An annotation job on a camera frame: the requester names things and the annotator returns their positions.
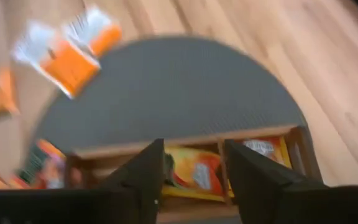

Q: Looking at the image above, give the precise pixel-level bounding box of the red tea packet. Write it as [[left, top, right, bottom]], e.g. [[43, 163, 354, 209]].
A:
[[16, 139, 70, 190]]

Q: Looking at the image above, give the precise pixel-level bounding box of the white and orange tea packet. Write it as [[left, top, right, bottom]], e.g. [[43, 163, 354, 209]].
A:
[[63, 6, 123, 59], [39, 39, 101, 100], [12, 21, 63, 68]]

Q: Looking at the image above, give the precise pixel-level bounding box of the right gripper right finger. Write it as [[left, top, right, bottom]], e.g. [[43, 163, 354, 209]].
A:
[[224, 139, 328, 224]]

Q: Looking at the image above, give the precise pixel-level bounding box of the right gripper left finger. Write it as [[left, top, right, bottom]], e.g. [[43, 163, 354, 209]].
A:
[[99, 138, 167, 224]]

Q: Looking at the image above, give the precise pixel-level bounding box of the brown wooden tea organizer box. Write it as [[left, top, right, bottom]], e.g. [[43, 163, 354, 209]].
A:
[[63, 124, 323, 224]]

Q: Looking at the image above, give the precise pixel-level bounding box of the yellow fruit-print tea packet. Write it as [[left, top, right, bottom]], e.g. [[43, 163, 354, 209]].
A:
[[242, 136, 293, 170], [162, 146, 234, 202]]

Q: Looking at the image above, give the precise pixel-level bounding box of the grey round woven mat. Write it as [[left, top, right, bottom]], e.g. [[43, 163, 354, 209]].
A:
[[34, 35, 307, 156]]

